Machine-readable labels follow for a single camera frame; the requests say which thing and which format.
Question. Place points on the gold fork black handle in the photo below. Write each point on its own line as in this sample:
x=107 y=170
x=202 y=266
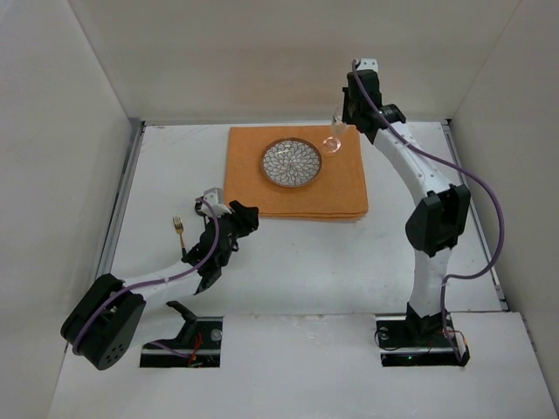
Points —
x=178 y=225

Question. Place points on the clear wine glass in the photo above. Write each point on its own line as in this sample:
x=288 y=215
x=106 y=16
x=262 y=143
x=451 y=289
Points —
x=333 y=142

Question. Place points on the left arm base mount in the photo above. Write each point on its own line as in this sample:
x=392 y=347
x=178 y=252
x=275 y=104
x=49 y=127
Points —
x=196 y=346

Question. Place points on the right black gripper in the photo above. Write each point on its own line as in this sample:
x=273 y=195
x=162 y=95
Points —
x=349 y=115

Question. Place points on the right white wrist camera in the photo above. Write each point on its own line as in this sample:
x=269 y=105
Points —
x=366 y=64

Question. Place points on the orange cloth napkin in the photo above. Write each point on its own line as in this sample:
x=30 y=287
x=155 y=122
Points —
x=338 y=192

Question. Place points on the aluminium table edge rail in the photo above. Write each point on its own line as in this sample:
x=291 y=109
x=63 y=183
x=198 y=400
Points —
x=117 y=211

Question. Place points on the patterned ceramic plate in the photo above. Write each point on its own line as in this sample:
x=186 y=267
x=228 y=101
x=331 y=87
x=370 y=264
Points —
x=291 y=162

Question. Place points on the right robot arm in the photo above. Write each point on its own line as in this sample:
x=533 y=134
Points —
x=441 y=207

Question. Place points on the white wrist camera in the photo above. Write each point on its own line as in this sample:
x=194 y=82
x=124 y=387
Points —
x=214 y=196
x=366 y=64

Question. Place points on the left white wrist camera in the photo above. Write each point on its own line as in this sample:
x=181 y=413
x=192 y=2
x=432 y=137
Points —
x=214 y=196

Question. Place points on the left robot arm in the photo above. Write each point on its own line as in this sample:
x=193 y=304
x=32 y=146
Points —
x=102 y=326

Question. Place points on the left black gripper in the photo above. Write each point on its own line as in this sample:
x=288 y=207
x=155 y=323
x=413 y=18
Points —
x=203 y=243

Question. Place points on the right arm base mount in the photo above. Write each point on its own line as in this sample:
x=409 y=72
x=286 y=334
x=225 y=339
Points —
x=442 y=347

